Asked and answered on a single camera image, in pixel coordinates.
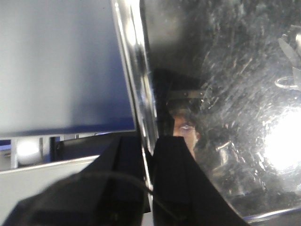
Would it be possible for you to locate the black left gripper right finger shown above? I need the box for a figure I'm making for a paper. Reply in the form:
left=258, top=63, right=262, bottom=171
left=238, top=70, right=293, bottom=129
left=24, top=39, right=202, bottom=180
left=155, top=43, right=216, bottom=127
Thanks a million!
left=153, top=136, right=247, bottom=226

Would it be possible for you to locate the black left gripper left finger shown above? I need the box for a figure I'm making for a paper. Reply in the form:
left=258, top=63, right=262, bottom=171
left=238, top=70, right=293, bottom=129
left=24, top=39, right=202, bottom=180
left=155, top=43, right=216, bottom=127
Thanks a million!
left=4, top=137, right=148, bottom=226

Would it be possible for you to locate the silver metal tray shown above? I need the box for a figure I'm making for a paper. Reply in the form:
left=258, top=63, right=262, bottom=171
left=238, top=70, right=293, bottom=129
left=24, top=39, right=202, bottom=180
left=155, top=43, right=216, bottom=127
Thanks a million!
left=112, top=0, right=301, bottom=226

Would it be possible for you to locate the large blue upper crate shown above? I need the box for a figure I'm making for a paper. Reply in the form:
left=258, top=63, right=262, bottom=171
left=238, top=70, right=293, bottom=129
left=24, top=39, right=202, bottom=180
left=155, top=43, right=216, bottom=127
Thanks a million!
left=0, top=0, right=134, bottom=137

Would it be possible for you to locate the stainless steel shelf rail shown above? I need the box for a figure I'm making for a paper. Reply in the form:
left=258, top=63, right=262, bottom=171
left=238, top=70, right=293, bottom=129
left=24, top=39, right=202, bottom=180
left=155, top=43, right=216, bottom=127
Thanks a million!
left=0, top=155, right=98, bottom=224

